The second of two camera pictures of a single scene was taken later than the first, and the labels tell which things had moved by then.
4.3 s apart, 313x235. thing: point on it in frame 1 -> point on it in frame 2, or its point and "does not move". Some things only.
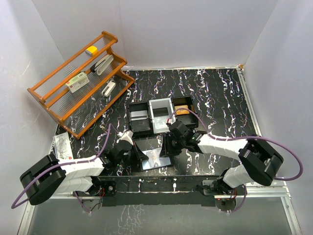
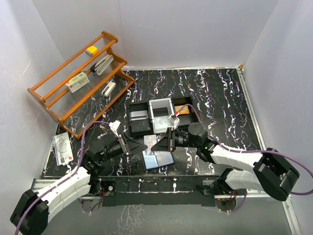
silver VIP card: x=153 y=156 -> x=149 y=141
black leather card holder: x=155 y=161 does not move
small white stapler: x=108 y=88 does not move
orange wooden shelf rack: x=78 y=91 does not move
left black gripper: x=139 y=155 -> x=130 y=147
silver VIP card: x=139 y=115 does not move
